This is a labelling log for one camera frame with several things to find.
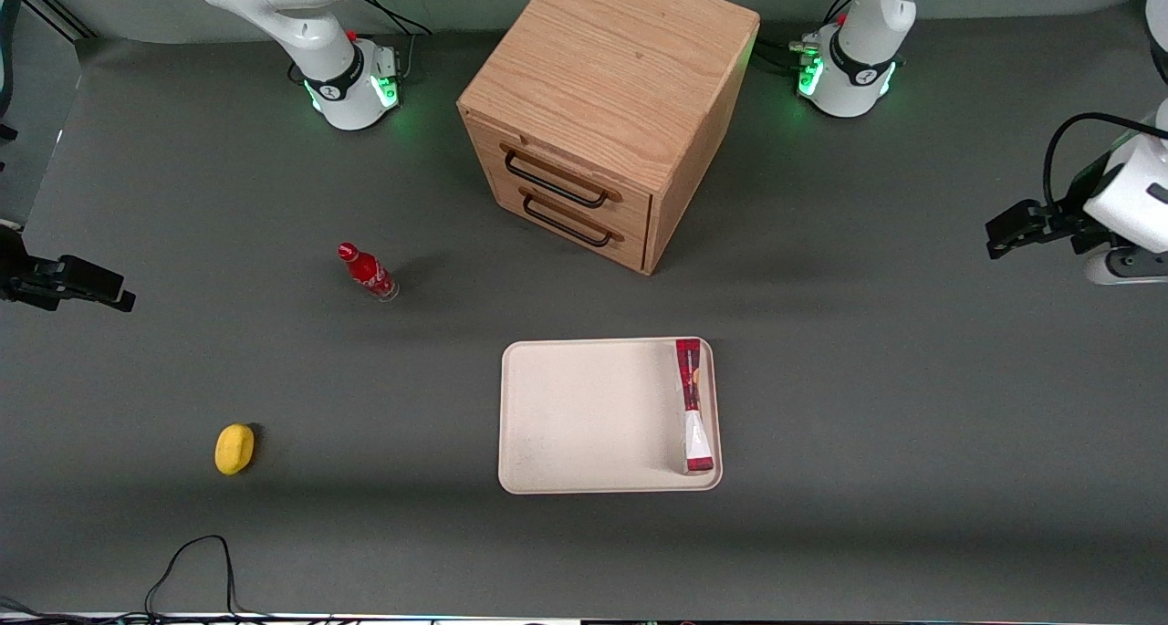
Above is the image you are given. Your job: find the red cookie box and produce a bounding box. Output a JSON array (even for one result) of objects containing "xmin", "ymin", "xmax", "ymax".
[{"xmin": 674, "ymin": 338, "xmax": 716, "ymax": 474}]

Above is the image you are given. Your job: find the black aluminium frame rail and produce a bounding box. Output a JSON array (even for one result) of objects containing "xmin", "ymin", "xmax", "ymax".
[{"xmin": 22, "ymin": 0, "xmax": 95, "ymax": 44}]

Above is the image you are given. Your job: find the red cola bottle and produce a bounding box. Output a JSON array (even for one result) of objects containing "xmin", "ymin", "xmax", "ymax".
[{"xmin": 337, "ymin": 242, "xmax": 401, "ymax": 303}]

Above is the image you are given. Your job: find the beige plastic tray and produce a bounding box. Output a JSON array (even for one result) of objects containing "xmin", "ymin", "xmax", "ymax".
[{"xmin": 497, "ymin": 336, "xmax": 724, "ymax": 495}]

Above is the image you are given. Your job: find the black left arm base cable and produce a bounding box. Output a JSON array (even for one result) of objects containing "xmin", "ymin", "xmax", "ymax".
[{"xmin": 755, "ymin": 37, "xmax": 819, "ymax": 72}]

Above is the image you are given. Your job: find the wooden drawer cabinet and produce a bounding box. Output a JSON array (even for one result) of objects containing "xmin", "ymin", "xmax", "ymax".
[{"xmin": 456, "ymin": 0, "xmax": 761, "ymax": 276}]

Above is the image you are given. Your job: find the yellow lemon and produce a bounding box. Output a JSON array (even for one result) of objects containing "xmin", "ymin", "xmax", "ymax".
[{"xmin": 214, "ymin": 422, "xmax": 256, "ymax": 476}]

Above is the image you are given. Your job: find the black right arm base cable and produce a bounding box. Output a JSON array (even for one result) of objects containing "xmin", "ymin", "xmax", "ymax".
[{"xmin": 349, "ymin": 0, "xmax": 433, "ymax": 38}]

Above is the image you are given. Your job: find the black arm base cable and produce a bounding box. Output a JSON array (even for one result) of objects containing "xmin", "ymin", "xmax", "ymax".
[
  {"xmin": 349, "ymin": 0, "xmax": 433, "ymax": 38},
  {"xmin": 755, "ymin": 37, "xmax": 819, "ymax": 72}
]

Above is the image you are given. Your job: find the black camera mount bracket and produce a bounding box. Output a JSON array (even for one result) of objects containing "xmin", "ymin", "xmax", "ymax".
[{"xmin": 1066, "ymin": 151, "xmax": 1120, "ymax": 214}]

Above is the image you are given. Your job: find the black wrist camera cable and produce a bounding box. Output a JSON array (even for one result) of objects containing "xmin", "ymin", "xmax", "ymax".
[{"xmin": 1042, "ymin": 111, "xmax": 1168, "ymax": 217}]

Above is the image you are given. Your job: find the black stand post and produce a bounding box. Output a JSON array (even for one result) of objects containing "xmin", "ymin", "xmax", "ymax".
[{"xmin": 0, "ymin": 0, "xmax": 30, "ymax": 145}]

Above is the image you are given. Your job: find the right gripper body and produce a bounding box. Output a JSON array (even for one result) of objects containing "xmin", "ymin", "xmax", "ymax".
[{"xmin": 0, "ymin": 227, "xmax": 30, "ymax": 279}]

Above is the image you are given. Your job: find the wooden drawer front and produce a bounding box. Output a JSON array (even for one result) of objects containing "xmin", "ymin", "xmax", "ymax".
[
  {"xmin": 484, "ymin": 173, "xmax": 652, "ymax": 272},
  {"xmin": 465, "ymin": 119, "xmax": 654, "ymax": 235}
]

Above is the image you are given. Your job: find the black wire drawer handle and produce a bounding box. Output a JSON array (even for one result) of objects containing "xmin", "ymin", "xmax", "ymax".
[
  {"xmin": 522, "ymin": 193, "xmax": 613, "ymax": 248},
  {"xmin": 504, "ymin": 150, "xmax": 610, "ymax": 210}
]

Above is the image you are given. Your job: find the black looped table cable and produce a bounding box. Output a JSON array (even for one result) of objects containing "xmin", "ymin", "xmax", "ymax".
[{"xmin": 144, "ymin": 535, "xmax": 245, "ymax": 620}]

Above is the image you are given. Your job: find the dark grey table mat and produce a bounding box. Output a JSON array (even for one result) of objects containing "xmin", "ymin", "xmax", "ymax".
[{"xmin": 0, "ymin": 3, "xmax": 1168, "ymax": 622}]

